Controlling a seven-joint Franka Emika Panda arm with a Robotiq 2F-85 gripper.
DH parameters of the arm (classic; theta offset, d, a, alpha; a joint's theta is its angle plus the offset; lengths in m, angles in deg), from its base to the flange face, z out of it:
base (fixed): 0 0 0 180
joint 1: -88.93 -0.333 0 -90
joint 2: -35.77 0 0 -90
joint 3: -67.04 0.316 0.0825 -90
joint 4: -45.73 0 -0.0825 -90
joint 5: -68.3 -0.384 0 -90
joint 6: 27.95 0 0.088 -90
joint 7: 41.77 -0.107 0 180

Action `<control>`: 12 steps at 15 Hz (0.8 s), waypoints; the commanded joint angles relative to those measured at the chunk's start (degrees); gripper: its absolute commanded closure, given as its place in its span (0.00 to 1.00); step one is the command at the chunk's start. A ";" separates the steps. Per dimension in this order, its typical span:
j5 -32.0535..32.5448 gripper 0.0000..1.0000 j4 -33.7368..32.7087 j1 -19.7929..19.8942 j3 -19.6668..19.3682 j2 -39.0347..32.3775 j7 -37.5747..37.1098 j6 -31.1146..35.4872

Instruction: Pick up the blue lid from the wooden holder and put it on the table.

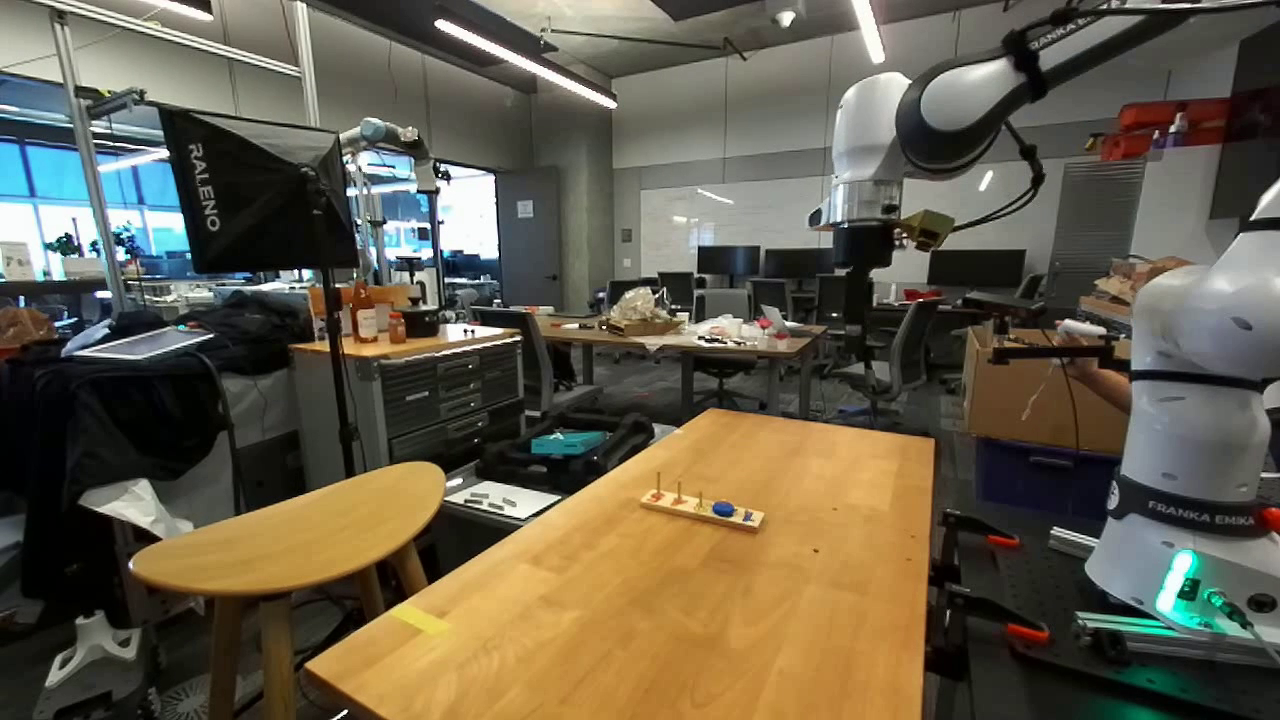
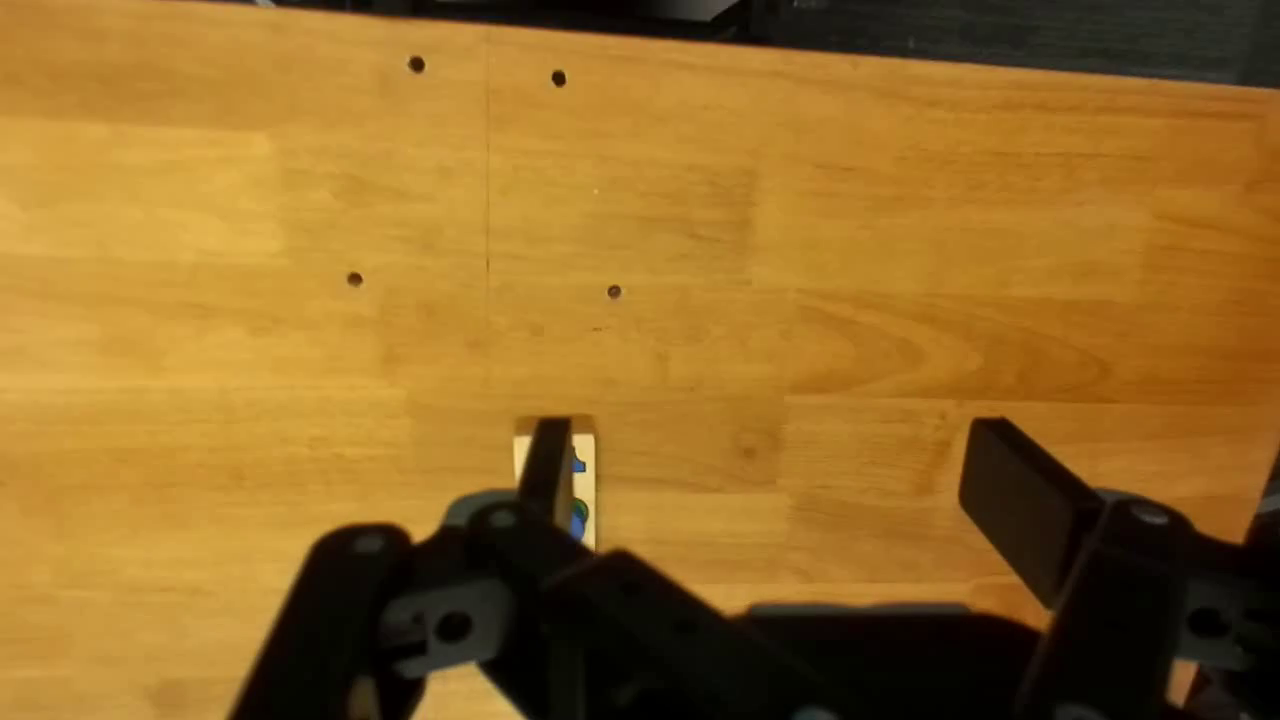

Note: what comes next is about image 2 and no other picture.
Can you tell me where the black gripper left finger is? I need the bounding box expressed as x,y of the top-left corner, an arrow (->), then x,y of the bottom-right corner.
234,417 -> 831,720

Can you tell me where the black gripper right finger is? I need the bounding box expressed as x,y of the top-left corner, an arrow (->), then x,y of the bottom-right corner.
957,417 -> 1280,720

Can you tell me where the wooden holder board with shapes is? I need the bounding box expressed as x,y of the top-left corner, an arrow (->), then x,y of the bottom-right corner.
514,413 -> 604,552

